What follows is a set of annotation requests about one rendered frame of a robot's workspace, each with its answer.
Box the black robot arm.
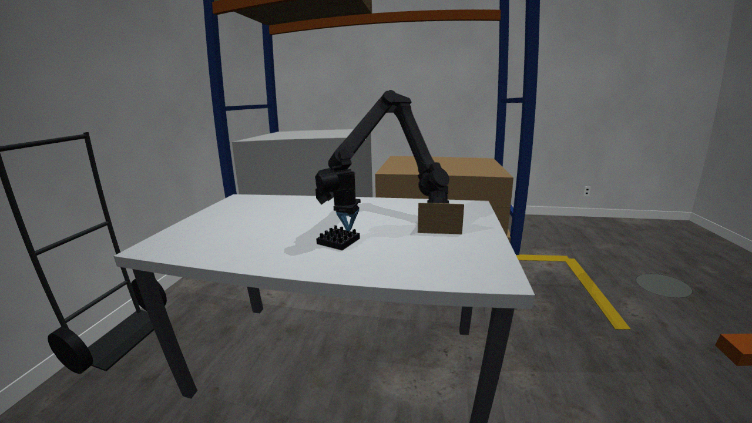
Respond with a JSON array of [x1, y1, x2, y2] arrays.
[[315, 90, 449, 206]]

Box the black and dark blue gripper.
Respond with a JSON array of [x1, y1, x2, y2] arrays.
[[334, 188, 361, 231]]

